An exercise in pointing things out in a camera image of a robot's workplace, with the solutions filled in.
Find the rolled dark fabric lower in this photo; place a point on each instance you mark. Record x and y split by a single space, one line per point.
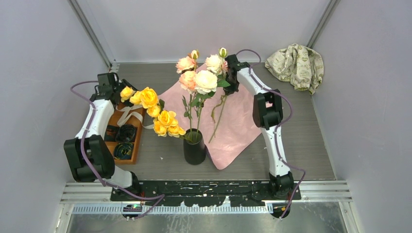
123 151

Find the yellow rose flower stem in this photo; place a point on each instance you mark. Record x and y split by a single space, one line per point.
165 122

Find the pink rose flower stem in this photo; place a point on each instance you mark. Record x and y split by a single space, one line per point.
221 104

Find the dark cylindrical vase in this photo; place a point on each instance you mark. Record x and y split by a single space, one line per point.
194 147

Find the pink purple wrapping paper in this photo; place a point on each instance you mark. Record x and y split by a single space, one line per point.
236 130

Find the white rose flower stem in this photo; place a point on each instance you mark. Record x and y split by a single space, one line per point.
208 81

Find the rolled dark fabric middle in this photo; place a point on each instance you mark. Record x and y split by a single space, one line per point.
111 133

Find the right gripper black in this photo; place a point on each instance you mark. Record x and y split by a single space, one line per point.
228 90

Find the patterned cream cloth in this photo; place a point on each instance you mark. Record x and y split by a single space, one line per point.
298 65

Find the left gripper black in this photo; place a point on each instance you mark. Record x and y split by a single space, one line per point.
124 83

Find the rolled dark fabric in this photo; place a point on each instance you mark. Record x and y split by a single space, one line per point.
111 133
127 133
123 151

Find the orange compartment tray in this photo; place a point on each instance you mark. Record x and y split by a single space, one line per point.
111 145

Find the peach rose flower stem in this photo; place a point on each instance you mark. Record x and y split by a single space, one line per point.
186 68

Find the rolled dark fabric upper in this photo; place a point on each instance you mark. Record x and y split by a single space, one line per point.
127 133

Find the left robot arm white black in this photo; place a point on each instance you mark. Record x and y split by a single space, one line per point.
89 158

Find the cream ribbon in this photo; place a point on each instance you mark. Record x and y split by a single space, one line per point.
128 112

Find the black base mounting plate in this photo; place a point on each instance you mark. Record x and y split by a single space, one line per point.
204 193

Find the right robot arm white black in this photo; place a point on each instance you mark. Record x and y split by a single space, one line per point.
267 114

